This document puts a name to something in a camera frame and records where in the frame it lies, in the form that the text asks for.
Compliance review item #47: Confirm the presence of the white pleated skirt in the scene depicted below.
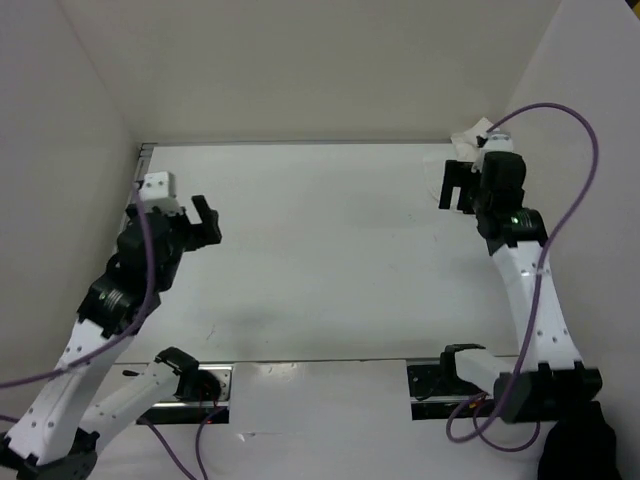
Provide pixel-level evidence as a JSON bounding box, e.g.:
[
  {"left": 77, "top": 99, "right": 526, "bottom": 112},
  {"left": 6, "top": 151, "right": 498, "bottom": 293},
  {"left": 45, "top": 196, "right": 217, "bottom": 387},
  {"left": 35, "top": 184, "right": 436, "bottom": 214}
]
[{"left": 423, "top": 117, "right": 493, "bottom": 203}]

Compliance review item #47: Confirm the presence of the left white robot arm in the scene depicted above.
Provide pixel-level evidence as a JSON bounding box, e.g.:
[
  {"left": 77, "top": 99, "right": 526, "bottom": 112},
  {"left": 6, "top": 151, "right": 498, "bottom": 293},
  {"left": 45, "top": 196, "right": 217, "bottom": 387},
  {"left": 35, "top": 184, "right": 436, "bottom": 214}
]
[{"left": 1, "top": 195, "right": 223, "bottom": 479}]

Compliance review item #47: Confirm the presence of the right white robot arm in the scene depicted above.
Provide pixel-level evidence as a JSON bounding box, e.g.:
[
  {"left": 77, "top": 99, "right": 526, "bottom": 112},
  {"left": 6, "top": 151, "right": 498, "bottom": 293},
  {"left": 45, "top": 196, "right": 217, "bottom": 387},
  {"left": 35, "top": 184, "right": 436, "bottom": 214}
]
[{"left": 438, "top": 151, "right": 603, "bottom": 424}]

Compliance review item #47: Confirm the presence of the black cloth pile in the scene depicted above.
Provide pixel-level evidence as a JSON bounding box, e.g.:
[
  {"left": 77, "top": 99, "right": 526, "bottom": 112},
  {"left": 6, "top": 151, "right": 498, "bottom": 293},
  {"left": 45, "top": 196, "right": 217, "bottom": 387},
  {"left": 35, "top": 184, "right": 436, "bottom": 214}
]
[{"left": 537, "top": 401, "right": 622, "bottom": 480}]

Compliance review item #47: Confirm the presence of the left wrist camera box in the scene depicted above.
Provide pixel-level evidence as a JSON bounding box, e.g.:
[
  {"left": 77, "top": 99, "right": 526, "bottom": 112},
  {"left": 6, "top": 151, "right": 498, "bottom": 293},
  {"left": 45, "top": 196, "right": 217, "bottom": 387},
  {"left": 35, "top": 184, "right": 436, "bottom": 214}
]
[{"left": 139, "top": 171, "right": 182, "bottom": 216}]

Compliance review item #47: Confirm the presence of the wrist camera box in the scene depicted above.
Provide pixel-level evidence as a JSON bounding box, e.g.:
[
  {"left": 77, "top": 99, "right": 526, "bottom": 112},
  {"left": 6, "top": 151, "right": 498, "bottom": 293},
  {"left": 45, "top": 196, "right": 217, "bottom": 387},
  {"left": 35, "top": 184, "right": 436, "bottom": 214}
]
[
  {"left": 139, "top": 171, "right": 182, "bottom": 216},
  {"left": 475, "top": 131, "right": 514, "bottom": 168}
]

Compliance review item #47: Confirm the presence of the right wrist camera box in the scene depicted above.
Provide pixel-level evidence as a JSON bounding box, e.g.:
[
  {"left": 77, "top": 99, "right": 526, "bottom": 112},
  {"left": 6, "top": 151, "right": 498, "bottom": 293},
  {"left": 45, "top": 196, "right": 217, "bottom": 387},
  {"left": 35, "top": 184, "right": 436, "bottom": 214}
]
[{"left": 475, "top": 131, "right": 514, "bottom": 168}]

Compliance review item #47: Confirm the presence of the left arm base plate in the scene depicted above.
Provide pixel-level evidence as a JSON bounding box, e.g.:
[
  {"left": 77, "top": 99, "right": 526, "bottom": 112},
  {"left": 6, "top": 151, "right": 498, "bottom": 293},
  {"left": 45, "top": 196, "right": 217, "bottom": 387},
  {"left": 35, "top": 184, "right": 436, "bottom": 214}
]
[{"left": 118, "top": 363, "right": 233, "bottom": 425}]

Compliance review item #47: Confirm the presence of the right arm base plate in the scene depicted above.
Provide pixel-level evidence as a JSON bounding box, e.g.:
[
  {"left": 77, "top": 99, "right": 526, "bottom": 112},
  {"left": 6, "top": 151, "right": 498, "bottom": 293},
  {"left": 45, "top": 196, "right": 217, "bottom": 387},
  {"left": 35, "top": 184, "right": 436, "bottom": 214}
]
[{"left": 406, "top": 362, "right": 481, "bottom": 421}]

